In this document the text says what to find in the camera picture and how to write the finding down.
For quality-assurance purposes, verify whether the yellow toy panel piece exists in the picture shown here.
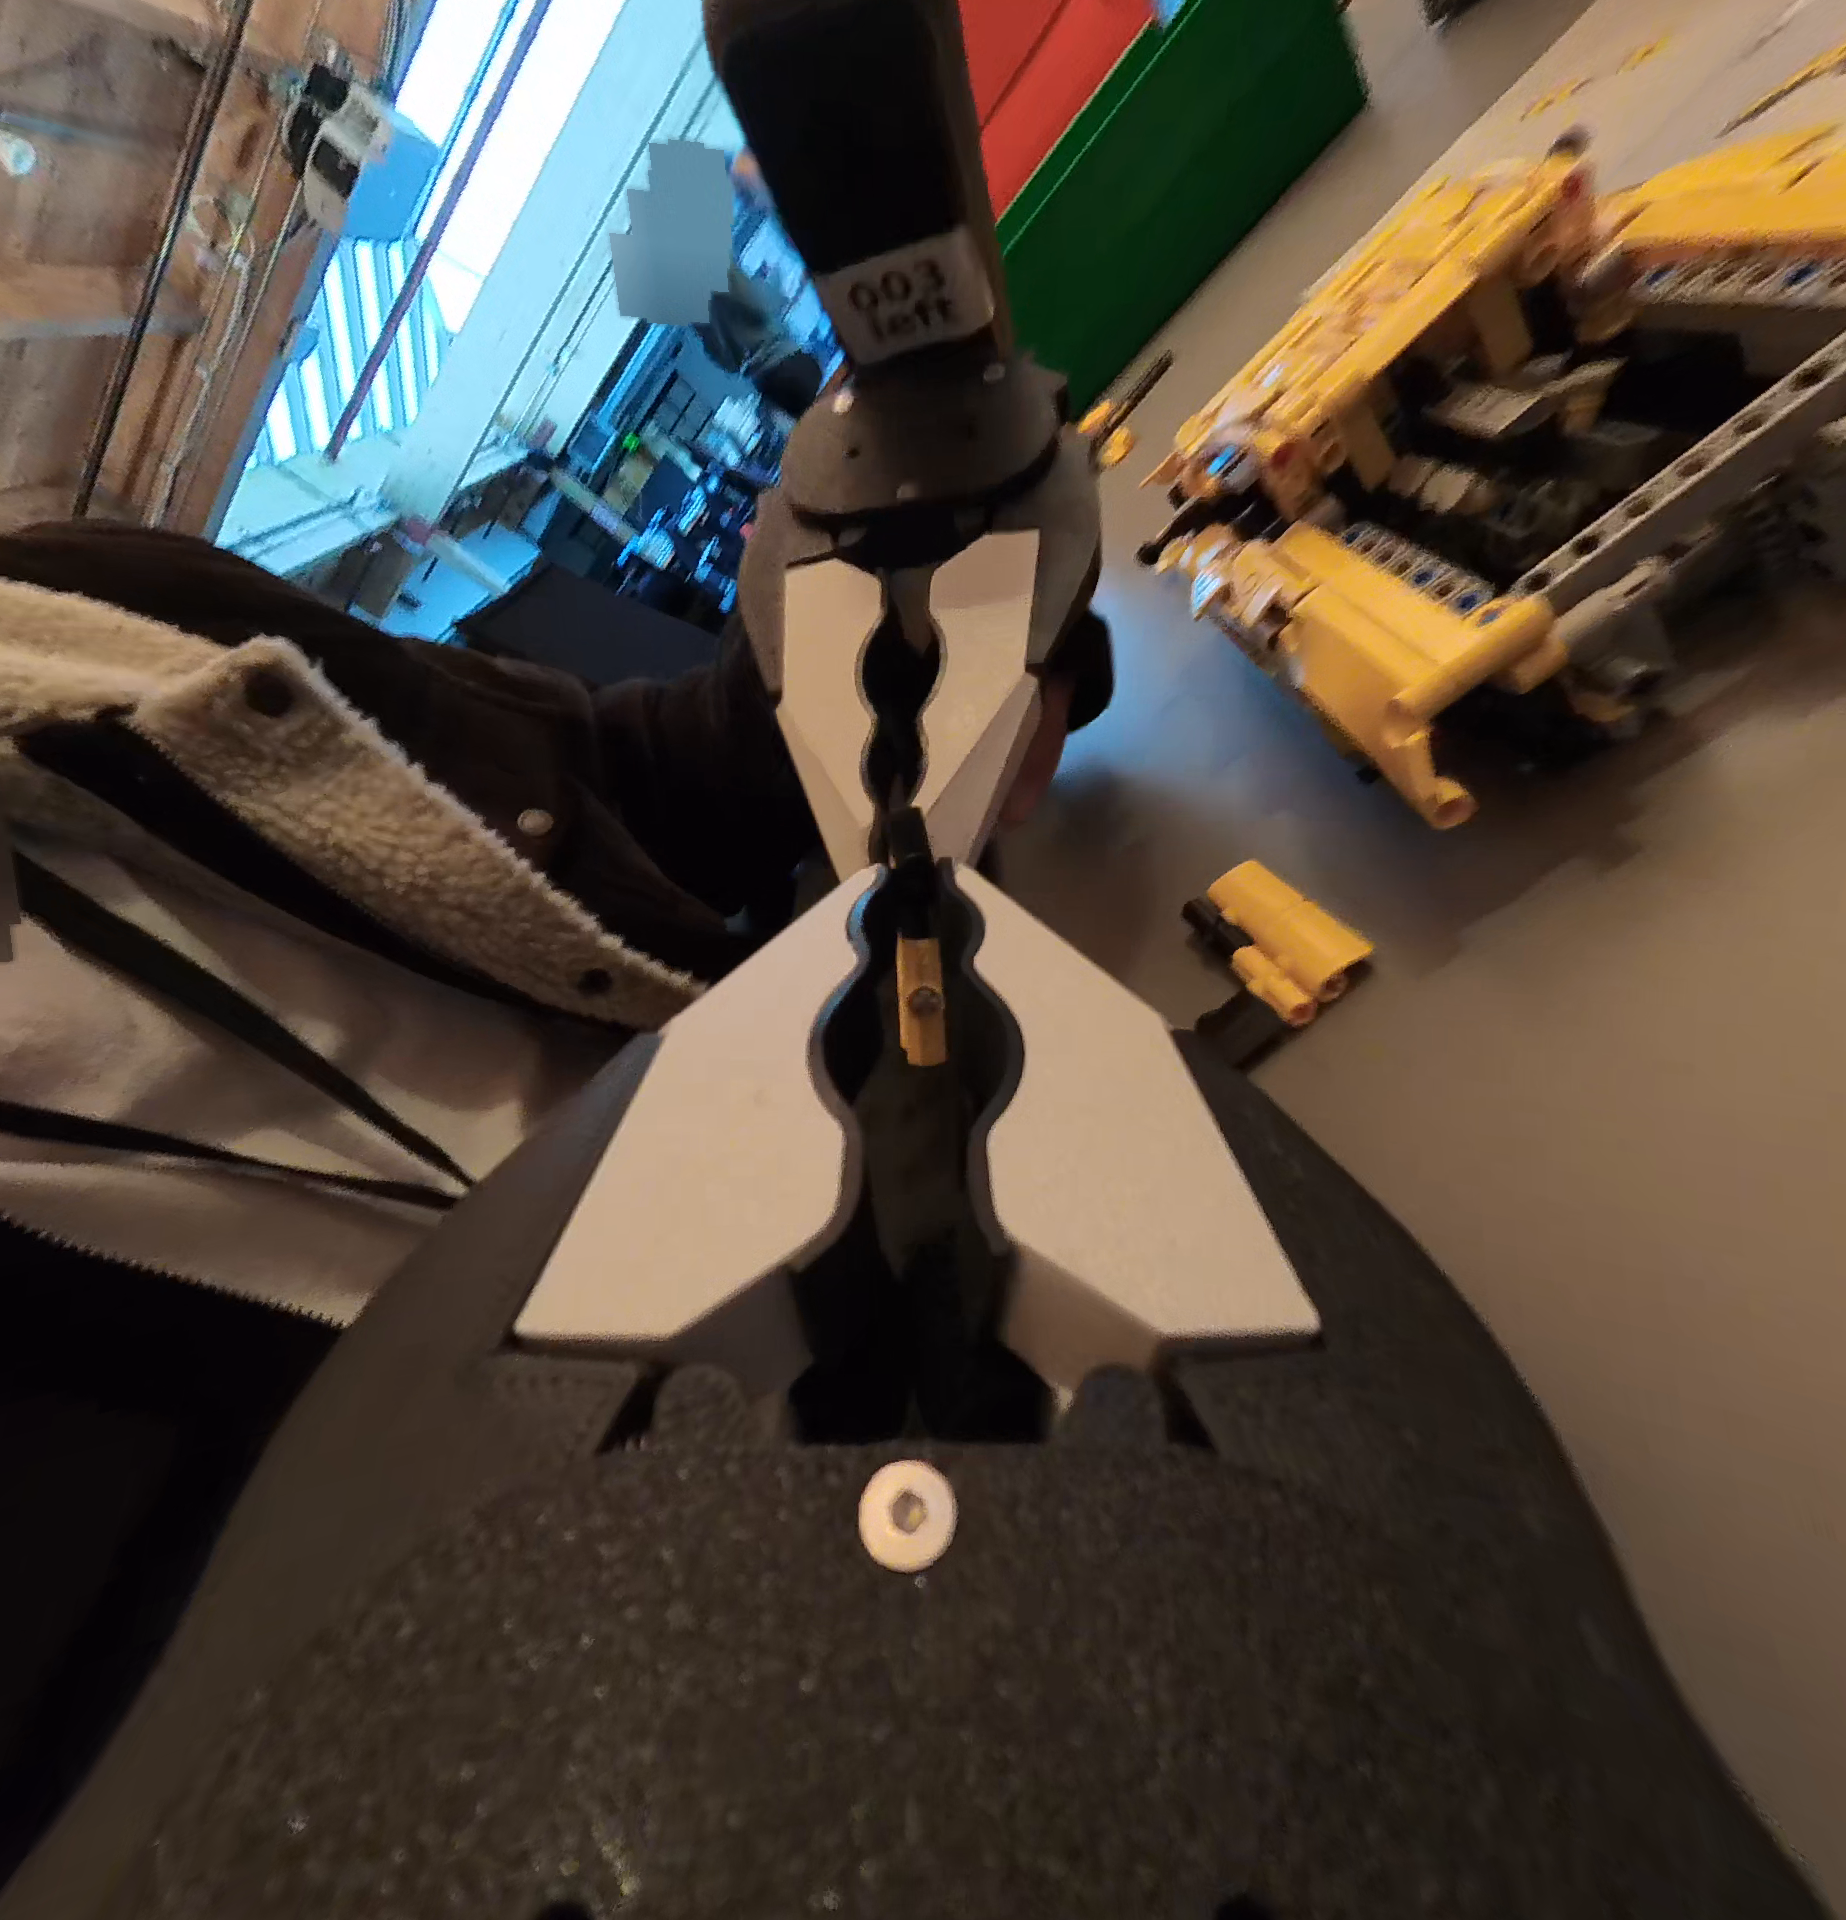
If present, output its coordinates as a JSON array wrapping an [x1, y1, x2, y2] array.
[[1181, 858, 1377, 1028]]

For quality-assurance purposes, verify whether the person's left forearm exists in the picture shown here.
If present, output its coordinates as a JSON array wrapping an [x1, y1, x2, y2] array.
[[583, 622, 839, 972]]

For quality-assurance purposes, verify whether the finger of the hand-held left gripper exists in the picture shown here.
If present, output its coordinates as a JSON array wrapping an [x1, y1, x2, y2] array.
[[914, 522, 1049, 874], [775, 555, 893, 885]]

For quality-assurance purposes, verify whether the small yellow toy piece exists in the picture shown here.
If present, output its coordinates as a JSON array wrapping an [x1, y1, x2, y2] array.
[[1076, 351, 1177, 474]]

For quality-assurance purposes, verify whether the grey desk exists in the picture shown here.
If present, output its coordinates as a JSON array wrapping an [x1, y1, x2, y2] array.
[[982, 0, 1846, 1920]]

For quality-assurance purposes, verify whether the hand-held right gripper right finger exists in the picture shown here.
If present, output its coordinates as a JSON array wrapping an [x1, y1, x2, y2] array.
[[941, 866, 1322, 1444]]

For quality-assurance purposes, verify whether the person's left hand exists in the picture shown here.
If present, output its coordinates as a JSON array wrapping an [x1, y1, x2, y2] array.
[[995, 670, 1081, 833]]

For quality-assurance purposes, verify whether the yellow toy connector assembly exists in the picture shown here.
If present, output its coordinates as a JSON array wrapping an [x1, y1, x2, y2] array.
[[894, 931, 949, 1069]]

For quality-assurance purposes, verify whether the person's fleece-lined jacket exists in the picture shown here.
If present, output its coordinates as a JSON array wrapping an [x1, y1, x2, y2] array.
[[0, 521, 764, 1325]]

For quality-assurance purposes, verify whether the yellow toy car model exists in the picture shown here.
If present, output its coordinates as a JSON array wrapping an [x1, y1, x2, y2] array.
[[1138, 126, 1846, 831]]

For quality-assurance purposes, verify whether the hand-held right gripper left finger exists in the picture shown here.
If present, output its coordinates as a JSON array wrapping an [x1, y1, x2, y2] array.
[[513, 866, 883, 1444]]

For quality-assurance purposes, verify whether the instruction booklet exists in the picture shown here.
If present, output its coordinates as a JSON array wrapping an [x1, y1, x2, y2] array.
[[1469, 0, 1846, 169]]

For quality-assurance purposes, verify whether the red plastic bin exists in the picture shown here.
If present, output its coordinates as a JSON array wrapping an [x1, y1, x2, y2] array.
[[958, 0, 1168, 224]]

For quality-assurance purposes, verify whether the green plastic bin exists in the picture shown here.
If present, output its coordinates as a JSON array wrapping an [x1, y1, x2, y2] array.
[[992, 0, 1371, 424]]

